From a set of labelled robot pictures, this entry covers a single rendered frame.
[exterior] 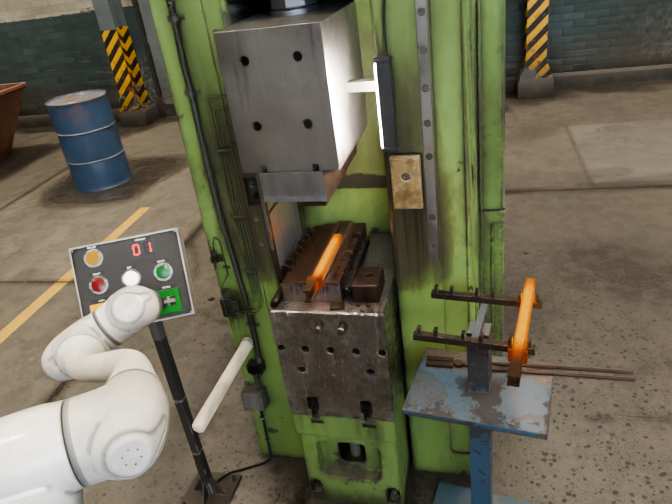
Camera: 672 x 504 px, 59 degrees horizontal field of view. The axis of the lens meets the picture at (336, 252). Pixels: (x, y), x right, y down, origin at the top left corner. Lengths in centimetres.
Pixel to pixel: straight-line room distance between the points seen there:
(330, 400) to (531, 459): 94
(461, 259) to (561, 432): 109
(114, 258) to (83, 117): 430
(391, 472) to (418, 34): 150
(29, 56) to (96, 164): 366
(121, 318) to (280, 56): 78
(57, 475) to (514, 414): 121
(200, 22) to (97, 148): 449
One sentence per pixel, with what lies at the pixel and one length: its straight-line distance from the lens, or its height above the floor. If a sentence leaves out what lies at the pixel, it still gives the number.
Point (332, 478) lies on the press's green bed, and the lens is 241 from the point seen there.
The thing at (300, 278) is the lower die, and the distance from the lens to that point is 192.
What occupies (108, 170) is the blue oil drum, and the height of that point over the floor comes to 18.
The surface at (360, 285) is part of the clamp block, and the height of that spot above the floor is 98.
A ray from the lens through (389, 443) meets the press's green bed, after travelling 220.
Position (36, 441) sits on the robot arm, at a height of 140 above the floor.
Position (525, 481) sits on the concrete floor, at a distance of 257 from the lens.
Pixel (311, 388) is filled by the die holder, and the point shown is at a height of 59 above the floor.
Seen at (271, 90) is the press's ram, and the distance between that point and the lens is 167.
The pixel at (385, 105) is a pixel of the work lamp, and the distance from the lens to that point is 171.
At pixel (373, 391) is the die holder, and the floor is 60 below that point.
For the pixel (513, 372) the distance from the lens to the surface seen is 147.
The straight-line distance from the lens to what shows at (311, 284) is 182.
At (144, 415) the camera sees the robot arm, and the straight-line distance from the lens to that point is 91.
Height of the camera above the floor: 195
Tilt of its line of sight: 28 degrees down
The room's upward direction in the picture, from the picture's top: 8 degrees counter-clockwise
